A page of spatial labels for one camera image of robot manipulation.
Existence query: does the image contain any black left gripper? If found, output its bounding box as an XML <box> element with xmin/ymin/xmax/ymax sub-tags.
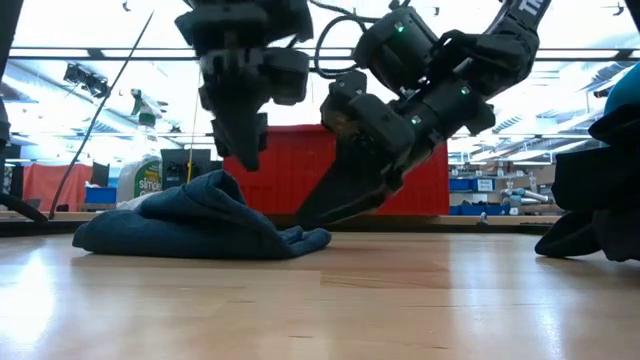
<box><xmin>198</xmin><ymin>47</ymin><xmax>274</xmax><ymax>172</ymax></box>

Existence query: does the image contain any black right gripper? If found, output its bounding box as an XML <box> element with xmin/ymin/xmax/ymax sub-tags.
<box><xmin>294</xmin><ymin>84</ymin><xmax>497</xmax><ymax>231</ymax></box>

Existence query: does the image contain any navy blue garment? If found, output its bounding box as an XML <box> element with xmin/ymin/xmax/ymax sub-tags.
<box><xmin>72</xmin><ymin>169</ymin><xmax>333</xmax><ymax>261</ymax></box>

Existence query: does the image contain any black garment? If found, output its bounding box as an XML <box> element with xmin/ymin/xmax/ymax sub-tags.
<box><xmin>534</xmin><ymin>102</ymin><xmax>640</xmax><ymax>264</ymax></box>

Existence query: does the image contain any red plastic laundry basket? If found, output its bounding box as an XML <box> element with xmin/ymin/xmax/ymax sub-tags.
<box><xmin>223</xmin><ymin>124</ymin><xmax>451</xmax><ymax>217</ymax></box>

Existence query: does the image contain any black monitor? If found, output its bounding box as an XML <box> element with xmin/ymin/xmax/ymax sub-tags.
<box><xmin>160</xmin><ymin>148</ymin><xmax>224</xmax><ymax>191</ymax></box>

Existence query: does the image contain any shelf with blue bins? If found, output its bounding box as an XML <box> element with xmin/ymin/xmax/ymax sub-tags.
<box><xmin>448</xmin><ymin>169</ymin><xmax>539</xmax><ymax>217</ymax></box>

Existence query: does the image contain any wooden workbench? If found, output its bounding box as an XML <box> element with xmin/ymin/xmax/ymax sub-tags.
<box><xmin>439</xmin><ymin>213</ymin><xmax>561</xmax><ymax>226</ymax></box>

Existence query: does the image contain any blue bin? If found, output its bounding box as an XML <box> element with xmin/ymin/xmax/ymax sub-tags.
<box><xmin>84</xmin><ymin>185</ymin><xmax>118</xmax><ymax>206</ymax></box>

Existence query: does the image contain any red fabric partition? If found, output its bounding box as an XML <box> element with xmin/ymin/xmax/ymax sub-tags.
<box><xmin>22</xmin><ymin>163</ymin><xmax>96</xmax><ymax>213</ymax></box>

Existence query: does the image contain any beige wooden table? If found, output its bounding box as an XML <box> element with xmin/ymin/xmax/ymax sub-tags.
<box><xmin>0</xmin><ymin>209</ymin><xmax>101</xmax><ymax>224</ymax></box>

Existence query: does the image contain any yellow hanging cable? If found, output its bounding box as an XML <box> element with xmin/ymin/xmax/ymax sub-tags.
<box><xmin>186</xmin><ymin>97</ymin><xmax>201</xmax><ymax>184</ymax></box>

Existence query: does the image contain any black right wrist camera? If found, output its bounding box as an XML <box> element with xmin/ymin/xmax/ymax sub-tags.
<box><xmin>319</xmin><ymin>69</ymin><xmax>417</xmax><ymax>164</ymax></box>

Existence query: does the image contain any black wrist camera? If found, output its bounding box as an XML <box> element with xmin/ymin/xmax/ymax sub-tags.
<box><xmin>263</xmin><ymin>47</ymin><xmax>312</xmax><ymax>107</ymax></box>
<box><xmin>319</xmin><ymin>69</ymin><xmax>417</xmax><ymax>164</ymax></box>

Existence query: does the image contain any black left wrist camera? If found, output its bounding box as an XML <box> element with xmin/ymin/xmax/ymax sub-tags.
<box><xmin>263</xmin><ymin>47</ymin><xmax>312</xmax><ymax>107</ymax></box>

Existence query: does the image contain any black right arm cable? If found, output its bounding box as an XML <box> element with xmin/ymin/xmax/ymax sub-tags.
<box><xmin>313</xmin><ymin>0</ymin><xmax>382</xmax><ymax>80</ymax></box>

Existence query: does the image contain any long black cable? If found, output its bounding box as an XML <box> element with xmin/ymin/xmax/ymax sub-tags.
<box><xmin>47</xmin><ymin>10</ymin><xmax>155</xmax><ymax>221</ymax></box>

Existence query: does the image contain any black ceiling camera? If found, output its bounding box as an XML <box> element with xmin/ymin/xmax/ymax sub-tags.
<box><xmin>63</xmin><ymin>63</ymin><xmax>112</xmax><ymax>100</ymax></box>

